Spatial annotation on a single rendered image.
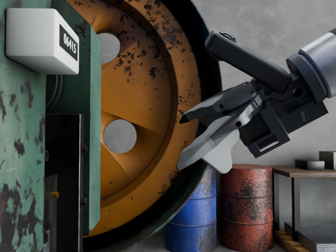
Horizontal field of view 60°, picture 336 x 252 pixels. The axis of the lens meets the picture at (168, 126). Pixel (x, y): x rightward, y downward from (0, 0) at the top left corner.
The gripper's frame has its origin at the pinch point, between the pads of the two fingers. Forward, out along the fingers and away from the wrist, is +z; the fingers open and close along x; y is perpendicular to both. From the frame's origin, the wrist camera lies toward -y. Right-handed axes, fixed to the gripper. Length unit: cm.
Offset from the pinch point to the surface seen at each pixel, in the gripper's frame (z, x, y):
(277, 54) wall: -72, 355, 106
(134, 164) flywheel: 21.8, 27.6, 11.1
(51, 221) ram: 22.7, -4.5, -0.3
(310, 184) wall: -22, 286, 258
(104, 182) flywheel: 30.6, 24.8, 10.1
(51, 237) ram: 24.1, -5.3, 1.8
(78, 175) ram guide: 17.7, 1.4, -2.5
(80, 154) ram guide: 16.0, 3.3, -4.9
